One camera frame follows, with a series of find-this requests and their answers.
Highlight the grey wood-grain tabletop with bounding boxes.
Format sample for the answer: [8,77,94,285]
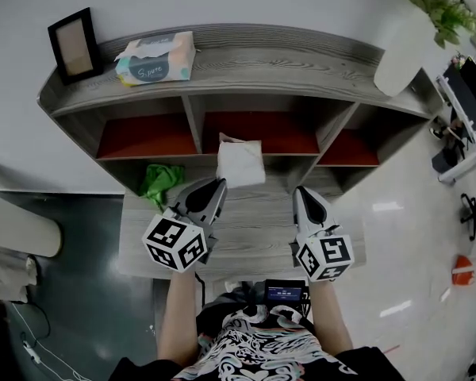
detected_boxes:
[117,164,368,281]

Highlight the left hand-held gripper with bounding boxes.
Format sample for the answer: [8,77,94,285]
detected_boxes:
[141,178,228,273]

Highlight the orange floor object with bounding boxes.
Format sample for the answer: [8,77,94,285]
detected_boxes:
[451,255,475,285]

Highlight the white tissues pack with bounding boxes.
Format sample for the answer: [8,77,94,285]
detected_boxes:
[217,132,267,190]

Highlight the beige fabric bundle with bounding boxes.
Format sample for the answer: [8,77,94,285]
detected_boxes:
[0,248,39,303]

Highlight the black picture frame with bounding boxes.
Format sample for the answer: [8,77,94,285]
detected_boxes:
[47,7,105,87]

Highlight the white floor cable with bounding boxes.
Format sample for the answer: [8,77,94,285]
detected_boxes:
[11,303,88,381]

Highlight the white power strip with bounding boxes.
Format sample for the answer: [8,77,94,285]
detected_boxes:
[23,341,40,363]

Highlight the beige cylindrical bin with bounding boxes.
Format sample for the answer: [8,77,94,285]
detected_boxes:
[0,168,63,258]

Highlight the green leafy plant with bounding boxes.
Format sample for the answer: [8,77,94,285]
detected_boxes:
[397,0,476,49]

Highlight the grey wooden desk with hutch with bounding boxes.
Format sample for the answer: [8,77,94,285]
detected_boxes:
[36,22,445,198]

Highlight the person's right forearm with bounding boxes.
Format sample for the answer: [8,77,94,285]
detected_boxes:
[308,279,354,352]

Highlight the black chest device with screen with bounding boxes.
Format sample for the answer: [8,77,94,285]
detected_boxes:
[263,279,307,303]

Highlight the person's black patterned shirt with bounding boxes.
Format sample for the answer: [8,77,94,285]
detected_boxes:
[109,303,405,381]

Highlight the white office desk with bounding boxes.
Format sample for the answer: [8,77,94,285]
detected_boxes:
[436,53,476,184]

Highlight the pastel patterned tissue box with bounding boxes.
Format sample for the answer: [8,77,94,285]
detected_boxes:
[114,30,197,88]

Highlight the person's grey trousers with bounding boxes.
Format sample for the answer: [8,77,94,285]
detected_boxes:
[204,279,267,318]

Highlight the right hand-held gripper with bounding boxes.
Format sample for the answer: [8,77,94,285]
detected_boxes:
[288,186,356,283]

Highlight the person's left forearm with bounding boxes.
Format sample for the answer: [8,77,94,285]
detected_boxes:
[158,270,202,363]

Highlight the green cloth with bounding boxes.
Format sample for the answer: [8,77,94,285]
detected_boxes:
[138,164,186,214]

